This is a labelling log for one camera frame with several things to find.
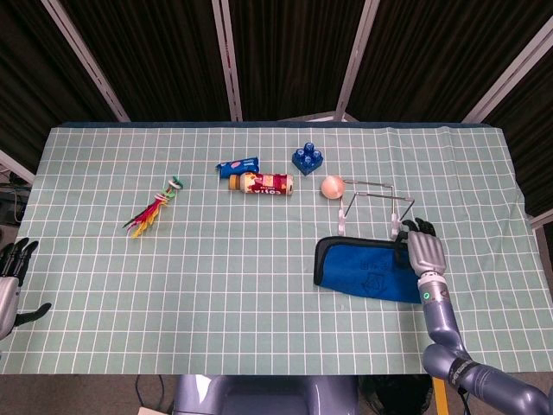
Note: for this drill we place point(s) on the white partition post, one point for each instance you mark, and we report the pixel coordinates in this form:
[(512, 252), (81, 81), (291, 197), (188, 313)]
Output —
[(354, 65), (229, 65), (86, 60), (510, 73)]

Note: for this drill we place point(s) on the peach ball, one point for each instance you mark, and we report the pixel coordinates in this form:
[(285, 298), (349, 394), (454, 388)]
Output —
[(332, 187)]

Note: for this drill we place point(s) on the blue snack packet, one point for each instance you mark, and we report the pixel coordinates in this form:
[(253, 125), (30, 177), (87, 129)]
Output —
[(237, 165)]

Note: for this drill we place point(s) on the blue building block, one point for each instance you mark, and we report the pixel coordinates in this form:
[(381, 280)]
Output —
[(307, 160)]

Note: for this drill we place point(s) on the colourful feather toy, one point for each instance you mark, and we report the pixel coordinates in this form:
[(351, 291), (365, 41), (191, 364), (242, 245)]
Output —
[(151, 212)]

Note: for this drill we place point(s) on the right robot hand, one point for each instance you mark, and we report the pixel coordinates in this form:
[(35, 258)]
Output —
[(427, 255)]

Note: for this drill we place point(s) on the grey robot torso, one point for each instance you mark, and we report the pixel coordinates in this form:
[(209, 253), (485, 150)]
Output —
[(259, 395)]

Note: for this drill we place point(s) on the yellow post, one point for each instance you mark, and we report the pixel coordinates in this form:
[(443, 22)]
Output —
[(440, 397)]

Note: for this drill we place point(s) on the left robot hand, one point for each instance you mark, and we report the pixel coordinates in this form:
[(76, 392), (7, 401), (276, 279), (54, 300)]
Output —
[(13, 263)]

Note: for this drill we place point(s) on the Costa coffee bottle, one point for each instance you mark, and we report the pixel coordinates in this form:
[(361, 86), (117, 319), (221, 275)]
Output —
[(265, 184)]

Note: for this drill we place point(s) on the green grid cutting mat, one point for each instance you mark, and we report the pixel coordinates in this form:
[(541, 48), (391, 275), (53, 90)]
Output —
[(216, 281)]

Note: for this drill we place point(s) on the black and blue cloth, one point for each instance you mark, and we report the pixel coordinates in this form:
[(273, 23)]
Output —
[(358, 272)]

